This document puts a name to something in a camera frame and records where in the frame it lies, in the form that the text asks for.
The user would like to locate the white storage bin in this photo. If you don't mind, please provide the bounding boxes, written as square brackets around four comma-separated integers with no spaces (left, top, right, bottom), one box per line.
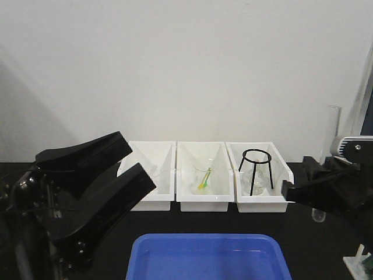
[117,141,176,212]
[226,142,294,213]
[176,141,234,212]

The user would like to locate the glass beaker in middle bin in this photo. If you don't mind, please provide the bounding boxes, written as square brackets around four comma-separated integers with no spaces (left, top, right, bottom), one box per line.
[190,159,220,195]

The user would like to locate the clear glass test tube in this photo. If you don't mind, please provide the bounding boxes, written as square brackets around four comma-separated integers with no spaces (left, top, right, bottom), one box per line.
[311,105,342,224]

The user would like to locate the right white storage bin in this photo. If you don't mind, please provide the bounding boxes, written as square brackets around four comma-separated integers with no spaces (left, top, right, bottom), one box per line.
[226,142,294,213]

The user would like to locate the yellow green plastic spatulas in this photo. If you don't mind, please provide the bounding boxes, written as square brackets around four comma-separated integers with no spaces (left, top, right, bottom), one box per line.
[198,167,212,190]

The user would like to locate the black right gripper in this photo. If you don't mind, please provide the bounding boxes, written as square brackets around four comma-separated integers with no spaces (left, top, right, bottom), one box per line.
[281,156,372,251]

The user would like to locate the middle white storage bin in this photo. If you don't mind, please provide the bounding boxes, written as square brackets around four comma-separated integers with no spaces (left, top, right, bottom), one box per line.
[176,141,234,212]

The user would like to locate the black wire tripod stand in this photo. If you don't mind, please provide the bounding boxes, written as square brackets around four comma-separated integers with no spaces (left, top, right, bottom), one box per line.
[238,149,274,196]

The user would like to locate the grey pegboard drying rack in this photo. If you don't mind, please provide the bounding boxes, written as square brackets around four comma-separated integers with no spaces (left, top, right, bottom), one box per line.
[360,92,372,136]

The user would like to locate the left white storage bin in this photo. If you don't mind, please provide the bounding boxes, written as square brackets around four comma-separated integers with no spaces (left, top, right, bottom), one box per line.
[117,141,176,212]

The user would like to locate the glass flask in right bin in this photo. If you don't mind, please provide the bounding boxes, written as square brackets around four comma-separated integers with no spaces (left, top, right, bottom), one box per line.
[240,161,270,197]

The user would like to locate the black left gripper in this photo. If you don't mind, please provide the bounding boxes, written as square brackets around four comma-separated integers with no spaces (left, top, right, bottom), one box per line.
[1,131,156,279]

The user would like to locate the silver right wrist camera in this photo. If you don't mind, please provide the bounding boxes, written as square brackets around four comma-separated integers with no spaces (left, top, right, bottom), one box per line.
[330,135,372,166]

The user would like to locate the blue plastic tray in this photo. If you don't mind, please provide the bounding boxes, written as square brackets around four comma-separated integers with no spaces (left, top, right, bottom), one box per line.
[126,233,291,279]

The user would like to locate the white test tube rack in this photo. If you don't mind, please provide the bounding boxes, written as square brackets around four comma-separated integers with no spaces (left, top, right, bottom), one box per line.
[343,244,372,280]

